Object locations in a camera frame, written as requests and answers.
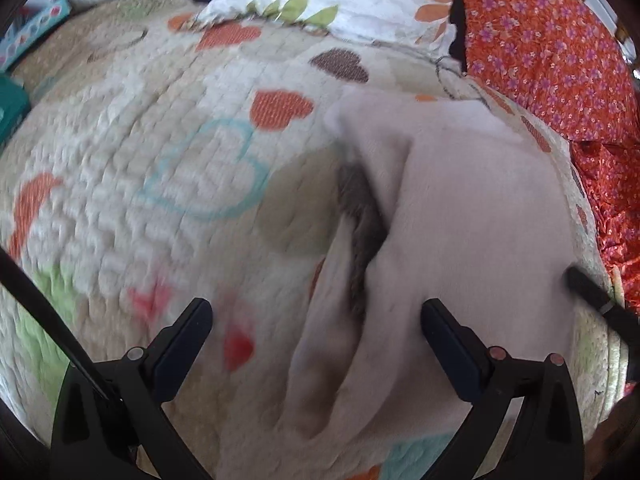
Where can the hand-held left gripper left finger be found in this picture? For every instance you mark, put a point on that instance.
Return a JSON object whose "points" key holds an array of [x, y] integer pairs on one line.
{"points": [[180, 356]]}

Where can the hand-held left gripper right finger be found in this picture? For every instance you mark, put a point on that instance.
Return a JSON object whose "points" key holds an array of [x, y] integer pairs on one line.
{"points": [[456, 356]]}

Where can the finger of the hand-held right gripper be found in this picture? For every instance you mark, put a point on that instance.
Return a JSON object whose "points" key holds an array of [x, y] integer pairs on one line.
{"points": [[600, 302]]}

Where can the white shorts with grey waistband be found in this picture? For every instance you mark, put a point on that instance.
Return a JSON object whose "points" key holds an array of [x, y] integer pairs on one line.
{"points": [[475, 210]]}

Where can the heart patchwork quilt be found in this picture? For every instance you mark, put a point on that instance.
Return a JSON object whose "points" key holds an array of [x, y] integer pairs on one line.
{"points": [[150, 160]]}

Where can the orange floral cloth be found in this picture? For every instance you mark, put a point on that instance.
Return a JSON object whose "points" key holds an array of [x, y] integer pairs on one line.
{"points": [[550, 50]]}

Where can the green box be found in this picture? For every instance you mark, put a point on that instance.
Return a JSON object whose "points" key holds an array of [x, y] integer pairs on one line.
{"points": [[11, 110]]}

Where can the teal patterned box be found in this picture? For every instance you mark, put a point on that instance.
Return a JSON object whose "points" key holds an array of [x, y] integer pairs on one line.
{"points": [[35, 35]]}

